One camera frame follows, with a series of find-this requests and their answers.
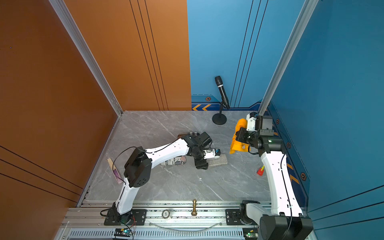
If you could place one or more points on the wooden folding fan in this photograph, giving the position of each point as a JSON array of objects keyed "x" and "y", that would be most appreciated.
[{"x": 115, "y": 171}]

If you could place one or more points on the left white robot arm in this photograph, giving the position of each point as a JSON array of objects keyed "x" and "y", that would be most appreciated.
[{"x": 140, "y": 164}]

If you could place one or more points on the black microphone stand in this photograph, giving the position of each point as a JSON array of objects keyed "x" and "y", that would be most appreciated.
[{"x": 219, "y": 118}]

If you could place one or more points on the left green circuit board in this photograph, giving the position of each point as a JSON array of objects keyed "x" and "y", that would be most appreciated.
[{"x": 122, "y": 233}]

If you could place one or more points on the plaid eyeglass pouch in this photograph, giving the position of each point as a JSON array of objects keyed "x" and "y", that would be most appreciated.
[{"x": 188, "y": 134}]

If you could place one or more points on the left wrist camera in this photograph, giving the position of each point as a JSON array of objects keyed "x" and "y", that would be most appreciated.
[{"x": 212, "y": 154}]

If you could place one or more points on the brass chess piece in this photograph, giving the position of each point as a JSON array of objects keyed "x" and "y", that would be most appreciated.
[{"x": 194, "y": 211}]

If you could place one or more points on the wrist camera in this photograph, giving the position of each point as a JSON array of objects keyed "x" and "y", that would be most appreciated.
[
  {"x": 212, "y": 154},
  {"x": 256, "y": 122}
]

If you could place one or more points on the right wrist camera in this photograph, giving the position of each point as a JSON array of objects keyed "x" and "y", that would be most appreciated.
[{"x": 256, "y": 122}]

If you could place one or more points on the grey eyeglass case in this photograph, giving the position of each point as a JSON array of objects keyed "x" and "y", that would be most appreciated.
[{"x": 217, "y": 162}]

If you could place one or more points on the black microphone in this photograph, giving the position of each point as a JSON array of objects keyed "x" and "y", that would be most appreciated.
[{"x": 220, "y": 85}]

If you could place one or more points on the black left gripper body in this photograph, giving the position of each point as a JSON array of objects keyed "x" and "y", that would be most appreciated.
[{"x": 201, "y": 162}]

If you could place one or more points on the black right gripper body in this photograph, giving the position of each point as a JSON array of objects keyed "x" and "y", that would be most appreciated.
[{"x": 248, "y": 137}]

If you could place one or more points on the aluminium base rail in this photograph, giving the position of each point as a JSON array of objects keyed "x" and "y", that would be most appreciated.
[{"x": 216, "y": 220}]

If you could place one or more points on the right green circuit board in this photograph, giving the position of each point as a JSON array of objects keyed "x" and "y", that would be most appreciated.
[{"x": 250, "y": 233}]

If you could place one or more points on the aluminium corner post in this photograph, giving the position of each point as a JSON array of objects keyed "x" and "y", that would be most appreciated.
[
  {"x": 75, "y": 34},
  {"x": 291, "y": 45}
]

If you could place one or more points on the aluminium corner post right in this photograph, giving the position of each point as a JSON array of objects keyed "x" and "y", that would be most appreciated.
[{"x": 291, "y": 45}]

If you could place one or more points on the aluminium corner post left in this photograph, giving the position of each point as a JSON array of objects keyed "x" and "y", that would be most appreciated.
[{"x": 75, "y": 34}]

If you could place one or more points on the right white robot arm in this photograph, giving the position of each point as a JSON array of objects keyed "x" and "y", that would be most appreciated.
[{"x": 285, "y": 219}]

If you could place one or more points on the red small toy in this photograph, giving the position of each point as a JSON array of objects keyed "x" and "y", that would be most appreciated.
[{"x": 260, "y": 172}]

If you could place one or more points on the green circuit board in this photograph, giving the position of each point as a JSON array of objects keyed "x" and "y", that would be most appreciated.
[
  {"x": 250, "y": 233},
  {"x": 122, "y": 233}
]

